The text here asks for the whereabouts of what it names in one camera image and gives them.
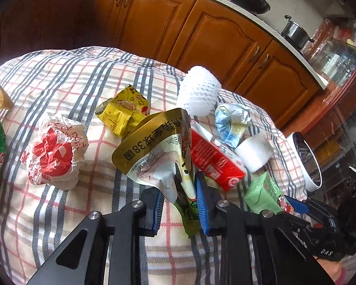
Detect red white carton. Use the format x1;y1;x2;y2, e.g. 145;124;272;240
191;121;247;192

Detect red white crumpled wrapper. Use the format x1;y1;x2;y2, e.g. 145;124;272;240
22;113;89;190

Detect person's right hand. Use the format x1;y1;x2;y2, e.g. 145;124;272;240
315;257;347;285

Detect white foam fruit net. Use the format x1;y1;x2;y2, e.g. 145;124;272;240
176;66;222;116

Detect white blue wrapper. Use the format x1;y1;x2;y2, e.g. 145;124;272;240
215;104;251;149

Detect plaid checkered tablecloth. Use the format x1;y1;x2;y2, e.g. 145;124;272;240
0;46;308;285

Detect gold white food pouch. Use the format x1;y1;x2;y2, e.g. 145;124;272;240
112;108;200;237

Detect wooden lower kitchen cabinets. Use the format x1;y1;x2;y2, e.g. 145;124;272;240
0;0;325;132

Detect steel pot with lid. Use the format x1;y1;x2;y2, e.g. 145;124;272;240
281;15;314;51

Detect white tissue block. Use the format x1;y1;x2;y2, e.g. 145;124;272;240
235;133;274;173

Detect white round trash bin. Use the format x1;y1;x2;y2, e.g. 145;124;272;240
286;132;323;192

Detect green drink carton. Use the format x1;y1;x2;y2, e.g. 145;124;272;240
244;172;287;214

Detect yellow snack packet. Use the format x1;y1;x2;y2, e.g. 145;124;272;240
95;85;150;139

